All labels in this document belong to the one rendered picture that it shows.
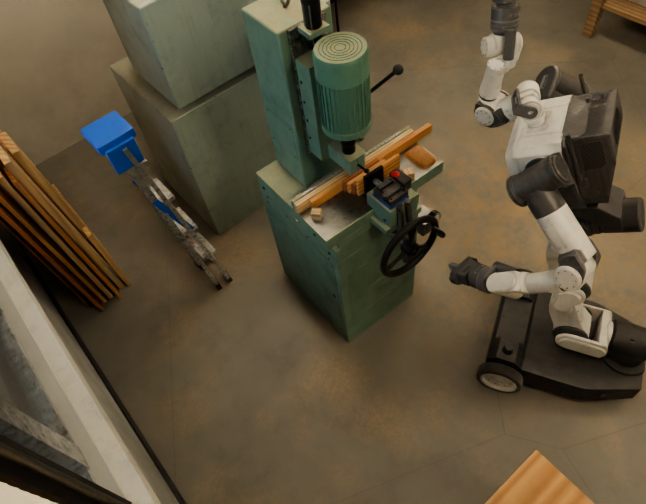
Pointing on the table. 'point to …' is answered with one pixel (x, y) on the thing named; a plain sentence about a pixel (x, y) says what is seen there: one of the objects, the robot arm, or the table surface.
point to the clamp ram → (373, 178)
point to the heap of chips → (421, 157)
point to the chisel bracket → (346, 157)
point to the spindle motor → (343, 85)
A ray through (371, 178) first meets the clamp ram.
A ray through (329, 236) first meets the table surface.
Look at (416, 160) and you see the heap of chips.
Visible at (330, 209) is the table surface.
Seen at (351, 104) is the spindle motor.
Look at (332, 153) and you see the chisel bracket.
